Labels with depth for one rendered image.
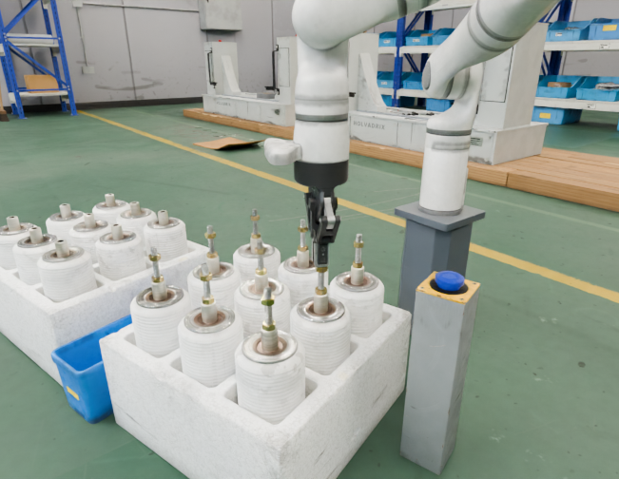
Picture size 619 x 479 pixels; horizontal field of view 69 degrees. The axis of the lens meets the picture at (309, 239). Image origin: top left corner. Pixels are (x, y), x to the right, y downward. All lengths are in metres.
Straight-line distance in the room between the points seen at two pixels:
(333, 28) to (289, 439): 0.49
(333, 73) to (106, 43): 6.59
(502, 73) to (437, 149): 1.74
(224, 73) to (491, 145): 3.31
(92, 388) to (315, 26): 0.69
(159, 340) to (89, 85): 6.39
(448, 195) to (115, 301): 0.73
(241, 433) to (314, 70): 0.47
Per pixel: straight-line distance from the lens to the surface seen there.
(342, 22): 0.56
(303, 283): 0.81
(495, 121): 2.72
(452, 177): 0.99
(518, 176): 2.52
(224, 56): 5.27
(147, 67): 7.26
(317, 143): 0.58
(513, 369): 1.09
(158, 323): 0.75
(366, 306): 0.77
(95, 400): 0.93
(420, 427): 0.78
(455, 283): 0.65
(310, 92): 0.58
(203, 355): 0.68
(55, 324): 0.97
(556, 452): 0.93
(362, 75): 3.49
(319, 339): 0.68
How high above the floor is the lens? 0.61
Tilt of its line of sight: 22 degrees down
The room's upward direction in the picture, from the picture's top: straight up
